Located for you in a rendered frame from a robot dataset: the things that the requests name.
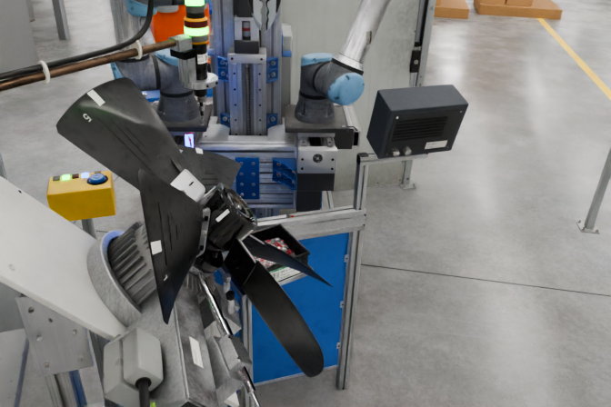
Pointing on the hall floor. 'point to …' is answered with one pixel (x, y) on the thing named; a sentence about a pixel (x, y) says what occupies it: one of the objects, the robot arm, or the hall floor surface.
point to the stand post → (66, 389)
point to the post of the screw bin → (246, 342)
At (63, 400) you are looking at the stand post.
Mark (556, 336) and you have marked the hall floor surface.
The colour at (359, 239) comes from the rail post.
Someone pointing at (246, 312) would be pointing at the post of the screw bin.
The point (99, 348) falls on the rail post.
